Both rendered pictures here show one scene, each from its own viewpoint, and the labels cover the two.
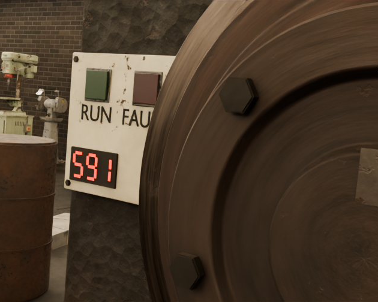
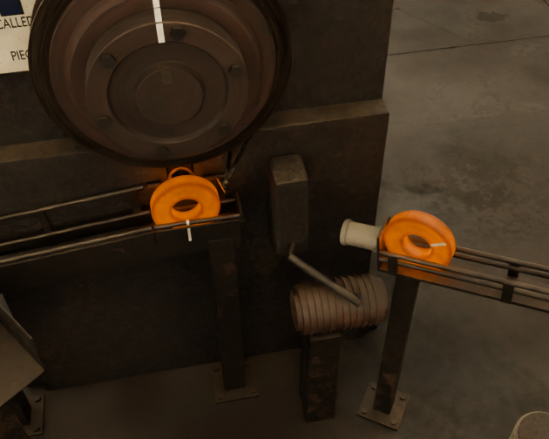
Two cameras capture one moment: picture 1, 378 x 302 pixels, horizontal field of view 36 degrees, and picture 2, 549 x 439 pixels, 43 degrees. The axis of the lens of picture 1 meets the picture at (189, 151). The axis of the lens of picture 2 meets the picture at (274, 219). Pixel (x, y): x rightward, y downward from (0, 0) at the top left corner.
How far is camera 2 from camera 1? 0.94 m
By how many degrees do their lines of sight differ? 56
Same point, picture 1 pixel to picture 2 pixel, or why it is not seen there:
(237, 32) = (72, 15)
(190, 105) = (57, 49)
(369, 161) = (164, 72)
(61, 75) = not seen: outside the picture
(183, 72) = (40, 30)
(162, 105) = (33, 48)
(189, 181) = (93, 92)
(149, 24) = not seen: outside the picture
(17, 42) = not seen: outside the picture
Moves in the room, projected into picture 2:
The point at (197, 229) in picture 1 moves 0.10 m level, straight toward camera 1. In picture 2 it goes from (103, 107) to (138, 133)
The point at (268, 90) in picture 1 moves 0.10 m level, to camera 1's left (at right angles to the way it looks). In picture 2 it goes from (118, 56) to (66, 82)
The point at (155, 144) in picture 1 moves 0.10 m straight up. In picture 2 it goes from (36, 65) to (20, 13)
